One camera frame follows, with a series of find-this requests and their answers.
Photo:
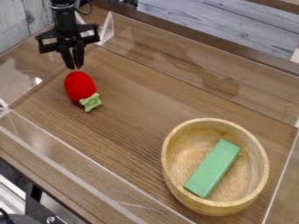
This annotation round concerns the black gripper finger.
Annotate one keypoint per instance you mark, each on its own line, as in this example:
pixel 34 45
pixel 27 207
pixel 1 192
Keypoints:
pixel 79 54
pixel 67 57

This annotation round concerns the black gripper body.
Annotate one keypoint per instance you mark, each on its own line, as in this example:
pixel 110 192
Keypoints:
pixel 69 32

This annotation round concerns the red plush strawberry toy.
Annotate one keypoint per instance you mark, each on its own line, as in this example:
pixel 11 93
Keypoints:
pixel 81 90

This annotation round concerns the clear acrylic tray walls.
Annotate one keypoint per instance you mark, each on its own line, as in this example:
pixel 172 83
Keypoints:
pixel 97 160

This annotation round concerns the wooden bowl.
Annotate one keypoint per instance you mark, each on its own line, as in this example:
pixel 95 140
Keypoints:
pixel 188 145

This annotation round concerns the green rectangular block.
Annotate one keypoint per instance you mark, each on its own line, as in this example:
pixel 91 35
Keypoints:
pixel 213 168

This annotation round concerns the clear acrylic corner bracket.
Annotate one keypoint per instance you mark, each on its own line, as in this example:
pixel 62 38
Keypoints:
pixel 106 31

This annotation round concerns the black metal table bracket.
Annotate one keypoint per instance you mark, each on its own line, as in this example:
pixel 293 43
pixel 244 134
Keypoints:
pixel 37 210

